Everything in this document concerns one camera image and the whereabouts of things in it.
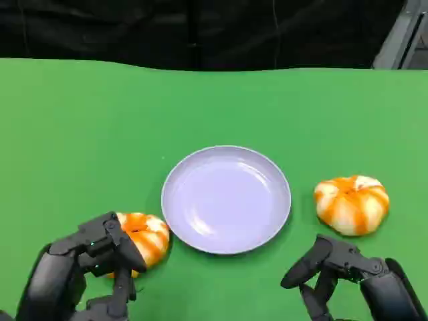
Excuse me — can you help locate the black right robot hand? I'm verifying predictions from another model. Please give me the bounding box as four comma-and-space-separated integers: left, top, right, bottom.
280, 233, 428, 321

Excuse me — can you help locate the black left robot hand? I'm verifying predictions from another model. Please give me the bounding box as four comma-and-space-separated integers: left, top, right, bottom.
15, 211, 148, 321

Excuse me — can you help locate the orange and white bread roll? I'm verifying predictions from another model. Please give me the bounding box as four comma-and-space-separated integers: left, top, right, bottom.
106, 212, 171, 279
313, 175, 391, 237

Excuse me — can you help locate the lilac plate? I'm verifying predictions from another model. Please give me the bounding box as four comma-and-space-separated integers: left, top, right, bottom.
160, 145, 292, 255

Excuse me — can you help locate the black backdrop curtain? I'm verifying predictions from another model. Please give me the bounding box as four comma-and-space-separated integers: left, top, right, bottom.
0, 0, 407, 72

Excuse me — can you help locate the grey metal frame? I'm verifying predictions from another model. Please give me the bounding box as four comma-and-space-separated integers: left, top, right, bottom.
372, 0, 428, 70

